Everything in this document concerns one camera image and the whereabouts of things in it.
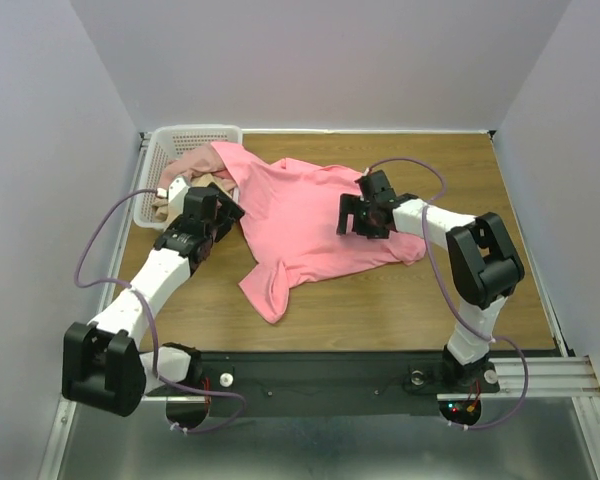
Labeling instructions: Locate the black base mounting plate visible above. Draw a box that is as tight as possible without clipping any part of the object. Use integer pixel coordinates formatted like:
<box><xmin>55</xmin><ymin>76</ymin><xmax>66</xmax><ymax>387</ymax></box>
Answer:
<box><xmin>196</xmin><ymin>351</ymin><xmax>500</xmax><ymax>417</ymax></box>

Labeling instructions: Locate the aluminium frame rail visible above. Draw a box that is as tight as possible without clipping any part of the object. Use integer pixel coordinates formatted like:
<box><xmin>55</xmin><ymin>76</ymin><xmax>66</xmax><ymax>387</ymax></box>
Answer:
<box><xmin>484</xmin><ymin>355</ymin><xmax>600</xmax><ymax>399</ymax></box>

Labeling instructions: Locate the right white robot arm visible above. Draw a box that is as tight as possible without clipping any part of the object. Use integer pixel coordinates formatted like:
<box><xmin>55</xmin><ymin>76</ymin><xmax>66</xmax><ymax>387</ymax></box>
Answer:
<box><xmin>337</xmin><ymin>170</ymin><xmax>525</xmax><ymax>390</ymax></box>

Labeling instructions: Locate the dusty pink t shirt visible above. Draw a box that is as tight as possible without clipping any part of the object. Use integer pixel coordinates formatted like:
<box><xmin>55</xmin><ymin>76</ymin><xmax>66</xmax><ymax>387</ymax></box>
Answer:
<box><xmin>158</xmin><ymin>144</ymin><xmax>236</xmax><ymax>190</ymax></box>

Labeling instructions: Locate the beige t shirt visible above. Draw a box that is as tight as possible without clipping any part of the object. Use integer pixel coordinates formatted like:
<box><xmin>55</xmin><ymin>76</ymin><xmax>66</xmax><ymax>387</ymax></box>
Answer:
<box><xmin>152</xmin><ymin>174</ymin><xmax>237</xmax><ymax>222</ymax></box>

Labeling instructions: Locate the bright pink t shirt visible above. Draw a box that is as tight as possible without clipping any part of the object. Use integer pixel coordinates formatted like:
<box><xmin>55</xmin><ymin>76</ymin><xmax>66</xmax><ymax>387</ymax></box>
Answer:
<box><xmin>212</xmin><ymin>142</ymin><xmax>425</xmax><ymax>324</ymax></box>

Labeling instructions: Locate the white plastic laundry basket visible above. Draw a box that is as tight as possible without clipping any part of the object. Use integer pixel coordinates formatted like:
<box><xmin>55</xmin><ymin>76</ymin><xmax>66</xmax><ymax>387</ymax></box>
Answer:
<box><xmin>132</xmin><ymin>123</ymin><xmax>244</xmax><ymax>232</ymax></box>

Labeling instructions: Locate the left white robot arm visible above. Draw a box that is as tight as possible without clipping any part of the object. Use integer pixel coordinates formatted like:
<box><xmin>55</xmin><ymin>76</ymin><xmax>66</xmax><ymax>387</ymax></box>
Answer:
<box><xmin>61</xmin><ymin>177</ymin><xmax>244</xmax><ymax>417</ymax></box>

